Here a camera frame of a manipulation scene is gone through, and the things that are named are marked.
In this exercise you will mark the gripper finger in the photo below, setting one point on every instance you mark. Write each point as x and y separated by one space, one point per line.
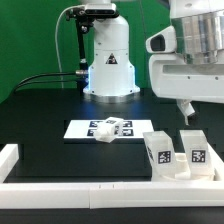
186 109

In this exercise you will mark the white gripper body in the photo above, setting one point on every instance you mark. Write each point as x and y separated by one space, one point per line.
172 78

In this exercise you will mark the white round stool seat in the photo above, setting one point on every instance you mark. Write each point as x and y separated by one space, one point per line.
182 173

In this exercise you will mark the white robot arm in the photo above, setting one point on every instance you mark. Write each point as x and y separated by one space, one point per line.
187 58

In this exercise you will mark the white marker sheet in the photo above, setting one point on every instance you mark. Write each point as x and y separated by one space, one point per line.
130 129

